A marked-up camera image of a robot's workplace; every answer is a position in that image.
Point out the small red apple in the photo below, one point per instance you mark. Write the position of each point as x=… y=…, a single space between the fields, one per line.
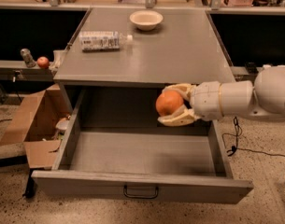
x=43 y=62

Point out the small grey figurine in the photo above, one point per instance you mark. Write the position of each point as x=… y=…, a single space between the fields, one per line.
x=28 y=58

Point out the grey cabinet counter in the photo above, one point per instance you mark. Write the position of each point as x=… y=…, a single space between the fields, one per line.
x=123 y=84

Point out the grey open drawer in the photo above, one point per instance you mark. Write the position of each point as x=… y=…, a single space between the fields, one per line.
x=98 y=157

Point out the brown cardboard box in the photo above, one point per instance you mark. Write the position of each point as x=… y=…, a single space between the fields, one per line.
x=39 y=124

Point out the white bowl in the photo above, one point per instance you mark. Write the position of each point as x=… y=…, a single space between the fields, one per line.
x=146 y=20

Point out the clear plastic water bottle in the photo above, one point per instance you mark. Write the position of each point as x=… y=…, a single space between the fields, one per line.
x=103 y=40

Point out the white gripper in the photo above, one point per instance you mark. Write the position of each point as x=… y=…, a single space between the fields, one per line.
x=206 y=100

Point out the black drawer handle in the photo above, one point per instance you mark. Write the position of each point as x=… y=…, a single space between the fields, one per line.
x=139 y=192

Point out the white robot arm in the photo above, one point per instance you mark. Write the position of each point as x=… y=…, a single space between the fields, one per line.
x=262 y=99

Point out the orange fruit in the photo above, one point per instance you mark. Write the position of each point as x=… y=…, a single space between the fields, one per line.
x=168 y=102

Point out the grey side shelf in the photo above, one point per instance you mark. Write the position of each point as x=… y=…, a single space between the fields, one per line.
x=10 y=70

